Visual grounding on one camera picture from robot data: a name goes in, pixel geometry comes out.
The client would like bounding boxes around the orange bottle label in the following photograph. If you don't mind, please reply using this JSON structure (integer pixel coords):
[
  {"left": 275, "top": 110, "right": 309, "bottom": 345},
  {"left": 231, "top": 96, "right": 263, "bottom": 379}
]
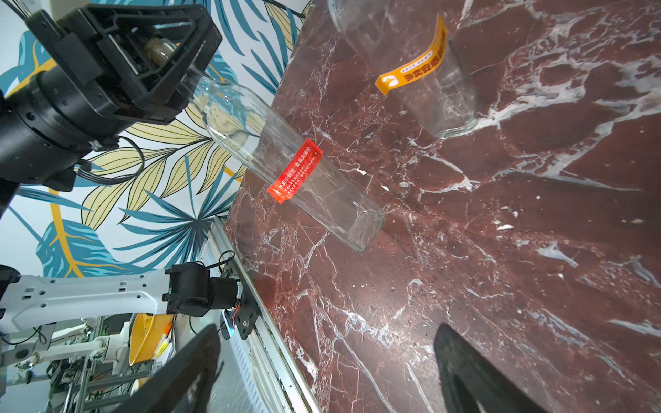
[{"left": 375, "top": 13, "right": 449, "bottom": 96}]

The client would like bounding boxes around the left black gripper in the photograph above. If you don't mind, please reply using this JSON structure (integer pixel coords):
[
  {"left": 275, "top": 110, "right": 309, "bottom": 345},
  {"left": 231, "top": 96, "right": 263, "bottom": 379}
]
[{"left": 25, "top": 4, "right": 222, "bottom": 150}]

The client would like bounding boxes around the glass bottle with black cap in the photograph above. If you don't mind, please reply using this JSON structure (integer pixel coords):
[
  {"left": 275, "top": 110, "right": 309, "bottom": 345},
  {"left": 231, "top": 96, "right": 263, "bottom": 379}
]
[{"left": 144, "top": 37, "right": 387, "bottom": 253}]

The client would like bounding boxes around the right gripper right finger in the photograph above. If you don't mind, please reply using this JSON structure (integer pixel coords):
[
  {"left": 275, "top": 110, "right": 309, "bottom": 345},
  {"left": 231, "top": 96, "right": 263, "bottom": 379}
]
[{"left": 434, "top": 324, "right": 544, "bottom": 412}]

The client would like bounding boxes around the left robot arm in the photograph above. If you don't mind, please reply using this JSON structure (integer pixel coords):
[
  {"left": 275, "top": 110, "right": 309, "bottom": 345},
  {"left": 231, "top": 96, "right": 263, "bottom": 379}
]
[{"left": 1, "top": 4, "right": 243, "bottom": 334}]

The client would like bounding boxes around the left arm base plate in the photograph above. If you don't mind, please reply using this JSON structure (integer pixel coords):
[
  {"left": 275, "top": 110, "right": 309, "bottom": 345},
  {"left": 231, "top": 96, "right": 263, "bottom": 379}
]
[{"left": 220, "top": 251, "right": 262, "bottom": 341}]

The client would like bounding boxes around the aluminium front rail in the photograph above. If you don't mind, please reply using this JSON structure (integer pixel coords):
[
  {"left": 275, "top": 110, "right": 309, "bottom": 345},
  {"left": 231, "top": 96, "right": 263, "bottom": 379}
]
[{"left": 201, "top": 218, "right": 321, "bottom": 412}]

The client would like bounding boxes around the red bottle label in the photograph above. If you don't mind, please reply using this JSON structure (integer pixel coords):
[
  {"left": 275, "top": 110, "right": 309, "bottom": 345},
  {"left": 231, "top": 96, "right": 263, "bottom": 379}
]
[{"left": 268, "top": 139, "right": 323, "bottom": 204}]

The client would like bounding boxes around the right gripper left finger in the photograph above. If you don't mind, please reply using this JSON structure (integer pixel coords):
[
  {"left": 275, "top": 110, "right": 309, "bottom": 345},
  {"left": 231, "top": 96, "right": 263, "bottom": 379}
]
[{"left": 115, "top": 325, "right": 221, "bottom": 413}]

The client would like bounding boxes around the glass bottle with cork stopper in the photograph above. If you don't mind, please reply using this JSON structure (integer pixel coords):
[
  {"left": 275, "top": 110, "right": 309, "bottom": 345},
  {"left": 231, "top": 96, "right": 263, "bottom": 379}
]
[{"left": 328, "top": 0, "right": 478, "bottom": 139}]

